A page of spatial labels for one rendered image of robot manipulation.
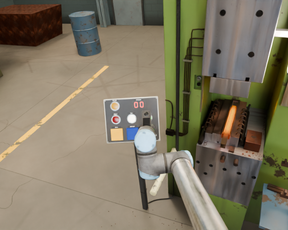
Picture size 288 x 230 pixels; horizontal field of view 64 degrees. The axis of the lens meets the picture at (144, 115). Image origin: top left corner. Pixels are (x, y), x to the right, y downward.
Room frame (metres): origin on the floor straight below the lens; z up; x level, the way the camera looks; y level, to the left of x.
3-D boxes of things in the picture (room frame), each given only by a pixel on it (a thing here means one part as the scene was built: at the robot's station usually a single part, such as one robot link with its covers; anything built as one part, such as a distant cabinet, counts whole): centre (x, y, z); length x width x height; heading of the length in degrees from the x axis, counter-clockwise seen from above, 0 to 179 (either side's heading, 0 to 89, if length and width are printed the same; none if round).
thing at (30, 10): (7.28, 3.18, 0.43); 1.89 x 1.20 x 0.85; 66
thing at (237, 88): (1.24, -0.56, 1.32); 0.42 x 0.20 x 0.10; 151
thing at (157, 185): (1.14, -0.11, 0.62); 0.44 x 0.05 x 0.05; 151
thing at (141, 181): (1.25, 0.07, 0.54); 0.04 x 0.04 x 1.08; 61
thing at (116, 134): (1.13, 0.18, 1.01); 0.07 x 0.05 x 0.07; 86
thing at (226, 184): (1.22, -0.61, 0.69); 0.56 x 0.38 x 0.45; 151
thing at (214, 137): (1.24, -0.56, 0.96); 0.42 x 0.20 x 0.09; 151
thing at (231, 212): (1.22, -0.61, 0.23); 0.56 x 0.38 x 0.47; 151
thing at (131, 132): (1.13, 0.08, 1.01); 0.07 x 0.05 x 0.07; 86
